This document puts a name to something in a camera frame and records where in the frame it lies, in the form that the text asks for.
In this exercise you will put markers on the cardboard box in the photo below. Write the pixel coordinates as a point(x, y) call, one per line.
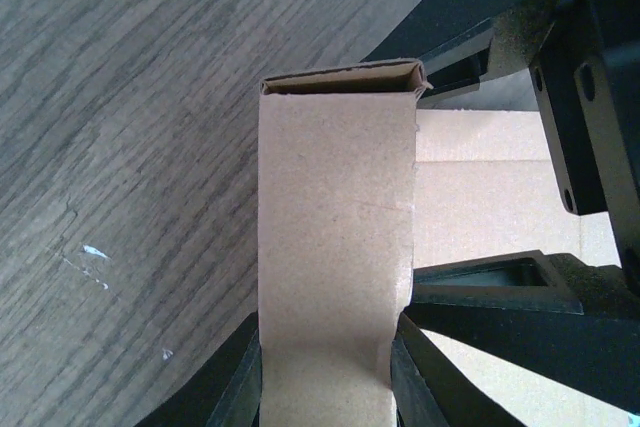
point(336, 178)

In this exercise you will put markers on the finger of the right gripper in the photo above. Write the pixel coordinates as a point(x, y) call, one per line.
point(552, 314)

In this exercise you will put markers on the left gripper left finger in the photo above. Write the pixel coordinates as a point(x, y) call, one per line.
point(225, 391)

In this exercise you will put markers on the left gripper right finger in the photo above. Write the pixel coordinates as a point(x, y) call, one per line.
point(430, 390)

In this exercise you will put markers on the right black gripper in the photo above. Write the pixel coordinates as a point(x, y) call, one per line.
point(583, 58)

